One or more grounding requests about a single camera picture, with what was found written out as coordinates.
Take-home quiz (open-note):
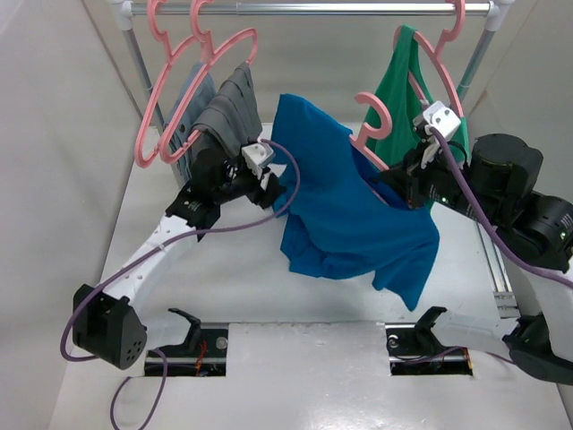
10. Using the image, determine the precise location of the light blue garment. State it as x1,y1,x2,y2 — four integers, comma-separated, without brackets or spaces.
163,61,218,180

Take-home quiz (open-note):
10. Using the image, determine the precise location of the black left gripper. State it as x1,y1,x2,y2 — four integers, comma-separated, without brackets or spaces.
215,160,287,209

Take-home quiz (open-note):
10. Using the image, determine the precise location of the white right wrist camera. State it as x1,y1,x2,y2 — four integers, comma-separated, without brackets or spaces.
413,101,461,140

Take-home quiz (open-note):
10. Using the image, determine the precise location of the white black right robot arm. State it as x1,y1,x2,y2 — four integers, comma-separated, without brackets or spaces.
374,133,572,385

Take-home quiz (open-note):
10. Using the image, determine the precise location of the blue t shirt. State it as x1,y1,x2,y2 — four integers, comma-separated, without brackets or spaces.
271,94,440,311

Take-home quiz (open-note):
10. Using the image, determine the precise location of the green tank top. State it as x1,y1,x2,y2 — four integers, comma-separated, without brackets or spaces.
361,24,472,211

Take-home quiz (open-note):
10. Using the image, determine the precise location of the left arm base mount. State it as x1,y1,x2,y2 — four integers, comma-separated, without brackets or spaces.
143,308,229,377

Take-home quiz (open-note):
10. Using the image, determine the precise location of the metal clothes rack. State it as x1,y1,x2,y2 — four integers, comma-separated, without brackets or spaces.
109,1,510,168

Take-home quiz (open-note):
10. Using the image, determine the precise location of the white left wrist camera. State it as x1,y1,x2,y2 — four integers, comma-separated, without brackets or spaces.
241,142,275,177

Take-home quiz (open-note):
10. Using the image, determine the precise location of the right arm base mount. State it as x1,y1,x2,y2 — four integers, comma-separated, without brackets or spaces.
385,323,473,376

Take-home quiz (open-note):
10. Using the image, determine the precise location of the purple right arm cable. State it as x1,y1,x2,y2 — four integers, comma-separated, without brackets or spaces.
393,127,573,366

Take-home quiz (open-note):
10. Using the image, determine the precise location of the grey pleated skirt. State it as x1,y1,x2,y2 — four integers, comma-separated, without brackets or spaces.
191,62,262,163

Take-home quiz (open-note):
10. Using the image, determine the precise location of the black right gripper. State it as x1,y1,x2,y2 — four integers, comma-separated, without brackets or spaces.
380,136,504,228

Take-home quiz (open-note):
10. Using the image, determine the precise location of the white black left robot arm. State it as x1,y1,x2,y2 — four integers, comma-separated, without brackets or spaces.
63,140,287,370

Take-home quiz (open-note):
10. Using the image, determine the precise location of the pink hanger with grey clothes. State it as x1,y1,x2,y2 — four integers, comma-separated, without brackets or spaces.
158,1,259,164

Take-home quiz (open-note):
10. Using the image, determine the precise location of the pink hanger with green shirt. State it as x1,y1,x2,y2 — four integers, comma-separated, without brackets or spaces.
413,0,466,117

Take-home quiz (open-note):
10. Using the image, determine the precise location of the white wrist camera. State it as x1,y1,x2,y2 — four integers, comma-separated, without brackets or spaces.
413,101,461,140
241,142,275,177

